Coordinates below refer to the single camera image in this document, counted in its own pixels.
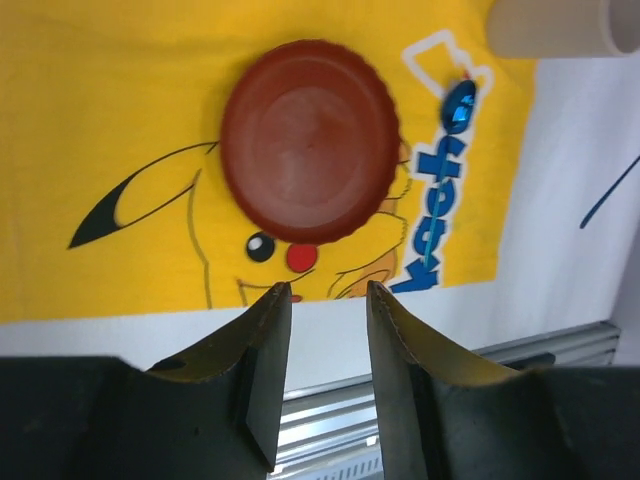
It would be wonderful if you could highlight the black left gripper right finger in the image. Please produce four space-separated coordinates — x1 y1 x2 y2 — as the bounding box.
367 282 550 479

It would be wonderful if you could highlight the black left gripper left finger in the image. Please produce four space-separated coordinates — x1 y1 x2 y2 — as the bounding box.
114 283 292 473

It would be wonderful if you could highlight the aluminium frame rail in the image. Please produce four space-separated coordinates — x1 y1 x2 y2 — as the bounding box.
272 322 639 479

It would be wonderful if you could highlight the beige paper cup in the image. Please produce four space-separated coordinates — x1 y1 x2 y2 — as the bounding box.
486 0 639 59

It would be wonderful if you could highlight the yellow Pikachu placemat cloth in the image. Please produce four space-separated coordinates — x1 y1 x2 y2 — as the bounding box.
1 1 536 323

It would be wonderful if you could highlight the red-brown round plate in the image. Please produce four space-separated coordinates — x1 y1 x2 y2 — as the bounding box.
219 39 401 245

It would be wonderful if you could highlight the blue metal fork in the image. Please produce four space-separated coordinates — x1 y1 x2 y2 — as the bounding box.
579 157 640 229

